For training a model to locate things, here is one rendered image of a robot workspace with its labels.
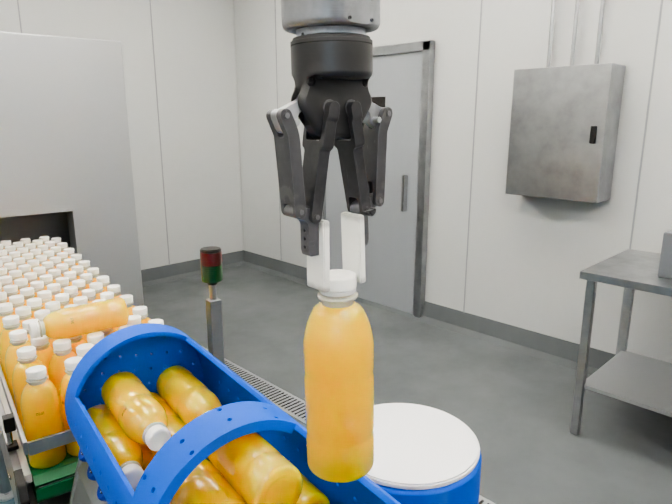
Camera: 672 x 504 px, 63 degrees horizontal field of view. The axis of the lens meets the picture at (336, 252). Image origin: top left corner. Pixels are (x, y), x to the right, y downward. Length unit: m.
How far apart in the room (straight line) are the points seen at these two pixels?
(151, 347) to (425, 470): 0.59
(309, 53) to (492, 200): 3.74
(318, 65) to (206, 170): 5.66
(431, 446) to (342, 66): 0.78
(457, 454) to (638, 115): 2.98
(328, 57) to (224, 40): 5.85
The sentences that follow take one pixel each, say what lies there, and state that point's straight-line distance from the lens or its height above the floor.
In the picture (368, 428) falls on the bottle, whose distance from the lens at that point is 0.60.
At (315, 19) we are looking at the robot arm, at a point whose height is 1.71.
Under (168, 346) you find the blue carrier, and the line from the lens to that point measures 1.21.
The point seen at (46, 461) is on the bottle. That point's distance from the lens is 1.40.
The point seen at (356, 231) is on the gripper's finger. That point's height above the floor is 1.52.
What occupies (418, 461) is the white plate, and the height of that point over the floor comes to 1.04.
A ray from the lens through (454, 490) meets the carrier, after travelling 1.04.
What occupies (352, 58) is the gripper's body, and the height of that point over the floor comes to 1.68.
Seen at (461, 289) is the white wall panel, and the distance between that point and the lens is 4.46.
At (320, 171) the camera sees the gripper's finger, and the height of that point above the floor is 1.59.
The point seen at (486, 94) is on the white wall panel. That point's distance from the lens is 4.21.
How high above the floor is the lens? 1.63
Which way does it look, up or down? 13 degrees down
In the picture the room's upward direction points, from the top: straight up
